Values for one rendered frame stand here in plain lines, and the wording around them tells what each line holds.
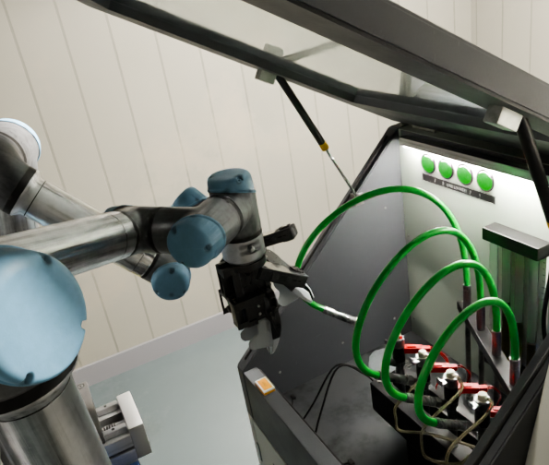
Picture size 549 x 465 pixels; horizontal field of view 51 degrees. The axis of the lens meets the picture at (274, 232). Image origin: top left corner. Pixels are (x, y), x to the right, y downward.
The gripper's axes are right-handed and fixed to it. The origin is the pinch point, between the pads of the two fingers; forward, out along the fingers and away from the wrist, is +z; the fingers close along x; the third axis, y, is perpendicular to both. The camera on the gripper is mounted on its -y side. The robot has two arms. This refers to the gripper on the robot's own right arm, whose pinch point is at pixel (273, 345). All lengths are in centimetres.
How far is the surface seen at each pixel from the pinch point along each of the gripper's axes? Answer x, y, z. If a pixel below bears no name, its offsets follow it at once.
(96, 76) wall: -194, -15, -32
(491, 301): 24.8, -29.8, -9.0
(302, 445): -0.7, -2.4, 27.4
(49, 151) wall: -195, 15, -4
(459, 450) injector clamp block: 21.5, -24.9, 24.2
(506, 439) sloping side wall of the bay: 34.9, -22.4, 9.0
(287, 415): -10.2, -4.1, 27.2
